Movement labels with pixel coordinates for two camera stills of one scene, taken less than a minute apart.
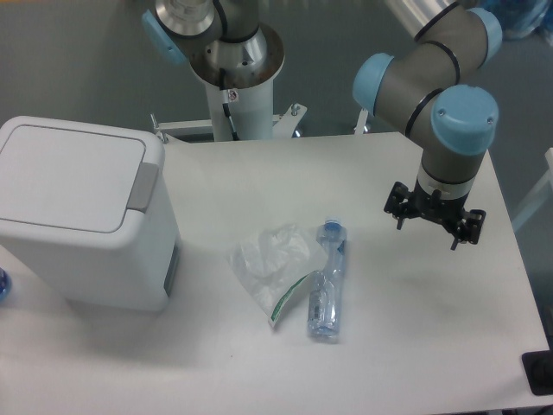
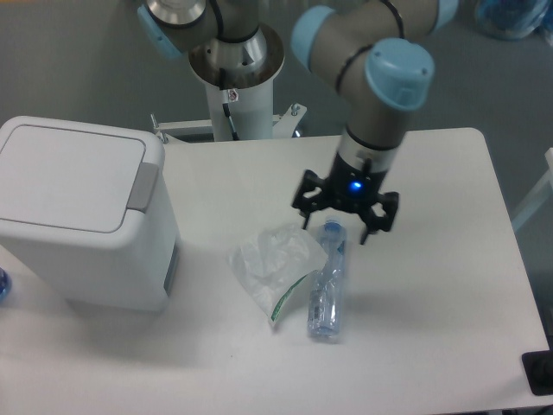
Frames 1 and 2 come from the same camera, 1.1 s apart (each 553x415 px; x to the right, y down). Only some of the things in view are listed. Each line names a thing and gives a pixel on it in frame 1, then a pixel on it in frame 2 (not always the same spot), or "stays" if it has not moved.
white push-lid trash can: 85,211 stays
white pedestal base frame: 282,124 stays
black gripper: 401,204 → 352,186
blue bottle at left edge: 5,285 stays
